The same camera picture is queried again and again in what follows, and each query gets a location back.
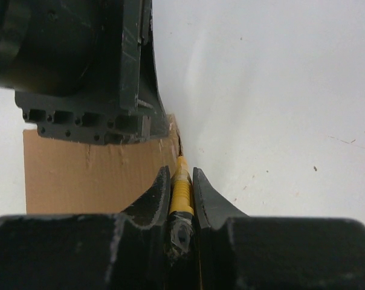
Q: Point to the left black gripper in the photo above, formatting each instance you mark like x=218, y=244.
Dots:
x=83, y=71

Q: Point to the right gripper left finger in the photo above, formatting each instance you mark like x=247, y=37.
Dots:
x=122, y=250

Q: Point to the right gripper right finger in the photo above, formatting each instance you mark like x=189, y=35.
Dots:
x=238, y=251

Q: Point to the brown cardboard express box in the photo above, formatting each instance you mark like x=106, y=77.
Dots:
x=63, y=177

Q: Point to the yellow utility knife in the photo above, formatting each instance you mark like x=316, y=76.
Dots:
x=180, y=229

